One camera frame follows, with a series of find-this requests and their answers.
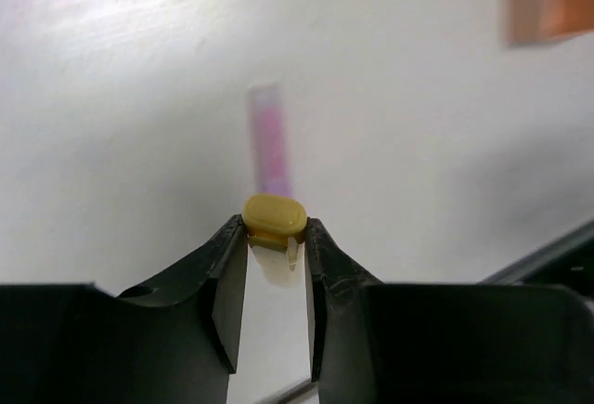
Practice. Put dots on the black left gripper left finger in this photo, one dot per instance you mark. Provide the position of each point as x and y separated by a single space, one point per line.
173 338

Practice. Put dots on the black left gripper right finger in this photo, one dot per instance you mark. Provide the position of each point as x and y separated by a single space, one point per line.
522 335

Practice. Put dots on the yellow highlighter marker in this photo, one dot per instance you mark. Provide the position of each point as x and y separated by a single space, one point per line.
275 227

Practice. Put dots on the purple highlighter marker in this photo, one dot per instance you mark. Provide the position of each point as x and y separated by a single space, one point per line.
269 143

